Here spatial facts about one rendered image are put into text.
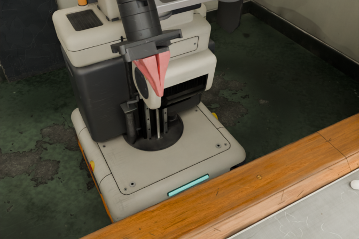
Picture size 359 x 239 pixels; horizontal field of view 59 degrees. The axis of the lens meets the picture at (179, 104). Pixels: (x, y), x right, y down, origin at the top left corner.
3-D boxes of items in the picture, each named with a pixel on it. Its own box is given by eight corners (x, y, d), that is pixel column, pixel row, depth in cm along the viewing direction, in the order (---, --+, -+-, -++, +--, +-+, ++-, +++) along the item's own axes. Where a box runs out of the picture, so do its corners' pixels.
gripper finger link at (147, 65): (194, 90, 52) (181, 33, 49) (154, 104, 49) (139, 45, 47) (176, 85, 58) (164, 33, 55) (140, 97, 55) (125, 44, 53)
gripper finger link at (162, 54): (181, 95, 51) (168, 37, 48) (140, 109, 49) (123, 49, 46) (164, 88, 57) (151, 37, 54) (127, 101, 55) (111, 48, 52)
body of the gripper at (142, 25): (185, 40, 50) (174, -9, 48) (123, 58, 46) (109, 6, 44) (168, 40, 56) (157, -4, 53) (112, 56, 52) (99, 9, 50)
